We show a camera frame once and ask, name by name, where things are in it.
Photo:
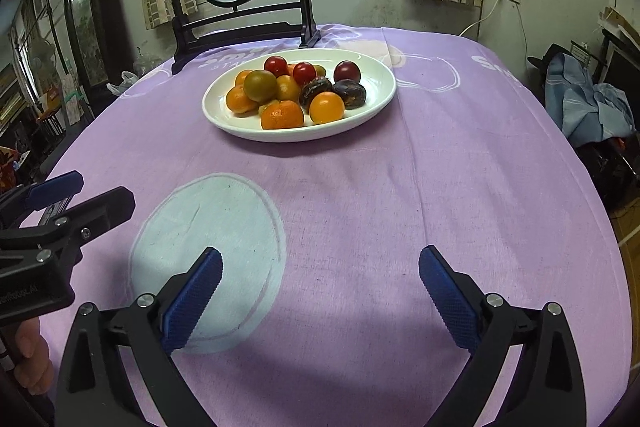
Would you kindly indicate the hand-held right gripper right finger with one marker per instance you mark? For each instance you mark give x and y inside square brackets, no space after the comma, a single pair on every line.
[450,302]

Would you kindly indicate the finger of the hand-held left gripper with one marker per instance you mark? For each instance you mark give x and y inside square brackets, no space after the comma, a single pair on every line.
[55,189]
[102,207]

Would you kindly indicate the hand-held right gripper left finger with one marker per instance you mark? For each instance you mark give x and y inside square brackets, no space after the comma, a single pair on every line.
[192,302]

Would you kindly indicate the small orange mandarin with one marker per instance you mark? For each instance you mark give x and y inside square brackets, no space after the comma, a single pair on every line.
[237,101]

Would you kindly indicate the greenish orange fruit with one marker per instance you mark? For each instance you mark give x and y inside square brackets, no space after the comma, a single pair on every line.
[260,85]

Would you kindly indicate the big orange mandarin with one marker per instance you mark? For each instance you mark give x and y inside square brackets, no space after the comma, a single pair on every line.
[282,116]

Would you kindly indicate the yellow-orange oval fruit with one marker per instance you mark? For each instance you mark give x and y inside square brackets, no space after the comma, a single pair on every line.
[288,88]

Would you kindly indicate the small red cherry tomato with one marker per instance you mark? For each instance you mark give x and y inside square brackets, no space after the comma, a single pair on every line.
[276,65]

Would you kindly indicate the smooth round orange fruit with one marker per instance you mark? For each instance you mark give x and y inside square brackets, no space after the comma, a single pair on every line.
[326,108]

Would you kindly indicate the dark purple passion fruit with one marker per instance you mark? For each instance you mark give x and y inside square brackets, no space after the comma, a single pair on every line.
[350,94]

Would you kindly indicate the white oval plate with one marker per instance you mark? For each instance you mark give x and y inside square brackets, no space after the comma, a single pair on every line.
[372,82]

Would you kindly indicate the brown wrinkled passion fruit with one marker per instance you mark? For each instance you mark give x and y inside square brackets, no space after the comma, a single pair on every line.
[316,92]

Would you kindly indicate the yellow-green round fruit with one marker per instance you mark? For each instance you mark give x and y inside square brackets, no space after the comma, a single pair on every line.
[320,70]

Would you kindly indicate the person's left hand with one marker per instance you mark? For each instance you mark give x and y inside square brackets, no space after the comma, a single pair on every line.
[30,352]

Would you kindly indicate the purple tablecloth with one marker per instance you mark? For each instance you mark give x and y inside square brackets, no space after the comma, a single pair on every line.
[400,207]

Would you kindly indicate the white plastic bag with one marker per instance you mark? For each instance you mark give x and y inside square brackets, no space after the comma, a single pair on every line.
[122,83]

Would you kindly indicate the dark wooden cabinet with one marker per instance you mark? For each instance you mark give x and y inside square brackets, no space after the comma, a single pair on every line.
[87,7]

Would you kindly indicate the tiny green fruit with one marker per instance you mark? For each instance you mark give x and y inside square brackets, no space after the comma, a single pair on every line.
[264,108]

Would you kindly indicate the pitted orange mandarin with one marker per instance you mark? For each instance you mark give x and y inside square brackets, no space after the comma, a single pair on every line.
[243,77]

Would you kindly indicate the crumpled blue cloth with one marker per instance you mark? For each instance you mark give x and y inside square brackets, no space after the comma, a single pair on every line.
[585,102]

